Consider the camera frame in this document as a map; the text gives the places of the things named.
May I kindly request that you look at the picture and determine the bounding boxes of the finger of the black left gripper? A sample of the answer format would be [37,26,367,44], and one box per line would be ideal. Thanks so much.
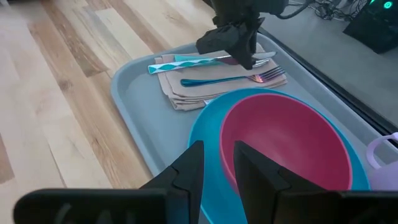
[234,17,266,71]
[195,23,249,57]

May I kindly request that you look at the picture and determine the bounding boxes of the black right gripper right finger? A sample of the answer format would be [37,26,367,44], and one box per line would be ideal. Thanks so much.
[233,140,340,224]

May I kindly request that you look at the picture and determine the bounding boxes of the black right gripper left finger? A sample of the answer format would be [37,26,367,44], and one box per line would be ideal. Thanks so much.
[140,140,205,224]

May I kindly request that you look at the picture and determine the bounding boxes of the teal handled knife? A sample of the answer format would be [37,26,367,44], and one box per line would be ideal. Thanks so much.
[173,51,277,63]

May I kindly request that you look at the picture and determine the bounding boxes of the iridescent blue purple fork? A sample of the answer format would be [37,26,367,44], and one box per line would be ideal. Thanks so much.
[180,65,286,88]

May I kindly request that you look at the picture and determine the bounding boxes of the pink bowl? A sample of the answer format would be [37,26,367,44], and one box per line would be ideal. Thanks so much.
[219,93,354,195]

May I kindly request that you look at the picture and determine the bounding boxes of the blue round plate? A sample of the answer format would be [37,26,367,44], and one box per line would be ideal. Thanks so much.
[187,87,371,224]

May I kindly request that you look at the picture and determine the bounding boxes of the teal handled spoon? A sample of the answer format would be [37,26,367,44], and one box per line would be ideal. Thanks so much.
[147,58,270,75]

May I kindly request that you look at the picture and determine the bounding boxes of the beige napkin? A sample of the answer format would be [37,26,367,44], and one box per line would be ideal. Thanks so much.
[154,43,289,112]

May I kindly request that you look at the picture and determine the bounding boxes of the lilac mug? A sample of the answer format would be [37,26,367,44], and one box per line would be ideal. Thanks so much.
[366,132,398,191]

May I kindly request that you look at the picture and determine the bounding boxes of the grey plastic tray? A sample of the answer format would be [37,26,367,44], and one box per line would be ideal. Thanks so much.
[110,32,398,224]

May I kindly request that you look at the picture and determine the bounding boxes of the black computer with green lights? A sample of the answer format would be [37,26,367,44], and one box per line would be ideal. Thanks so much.
[343,0,398,54]

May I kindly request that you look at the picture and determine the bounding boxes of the tangled black floor cables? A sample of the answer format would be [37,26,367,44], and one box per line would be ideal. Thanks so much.
[275,0,354,20]

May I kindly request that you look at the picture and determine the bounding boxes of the black metal table frame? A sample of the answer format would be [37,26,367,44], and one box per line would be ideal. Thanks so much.
[257,27,398,149]

